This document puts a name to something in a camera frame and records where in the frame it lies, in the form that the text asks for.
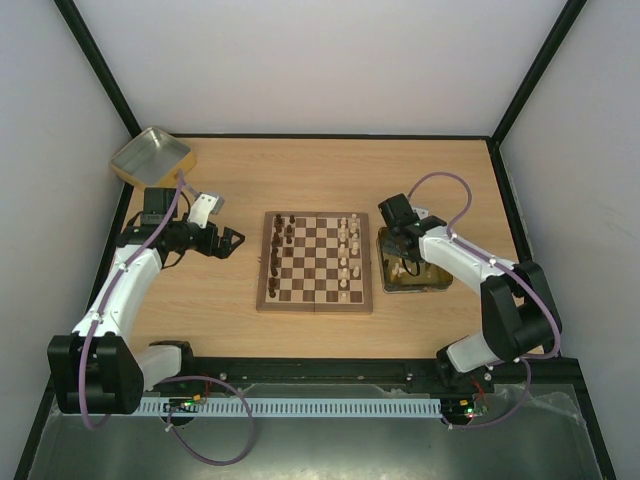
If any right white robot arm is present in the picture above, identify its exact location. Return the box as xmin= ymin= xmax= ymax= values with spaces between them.
xmin=378 ymin=193 xmax=562 ymax=392

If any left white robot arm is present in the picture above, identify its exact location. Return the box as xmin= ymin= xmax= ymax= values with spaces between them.
xmin=47 ymin=220 xmax=245 ymax=415

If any wooden chess board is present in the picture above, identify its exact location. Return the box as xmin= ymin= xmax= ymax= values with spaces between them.
xmin=256 ymin=211 xmax=373 ymax=314

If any gold green tin box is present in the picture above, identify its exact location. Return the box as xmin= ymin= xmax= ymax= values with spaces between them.
xmin=376 ymin=227 xmax=453 ymax=294

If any empty silver tin lid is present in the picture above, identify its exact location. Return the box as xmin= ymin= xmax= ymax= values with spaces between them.
xmin=110 ymin=127 xmax=197 ymax=190

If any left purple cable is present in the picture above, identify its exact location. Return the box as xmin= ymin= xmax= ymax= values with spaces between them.
xmin=79 ymin=169 xmax=257 ymax=467

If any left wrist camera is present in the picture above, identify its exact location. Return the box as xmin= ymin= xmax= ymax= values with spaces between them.
xmin=187 ymin=193 xmax=225 ymax=229

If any black aluminium frame rail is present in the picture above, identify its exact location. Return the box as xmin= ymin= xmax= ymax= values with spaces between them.
xmin=49 ymin=354 xmax=584 ymax=396

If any white slotted cable duct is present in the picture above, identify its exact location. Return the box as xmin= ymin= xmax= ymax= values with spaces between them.
xmin=135 ymin=397 xmax=441 ymax=419

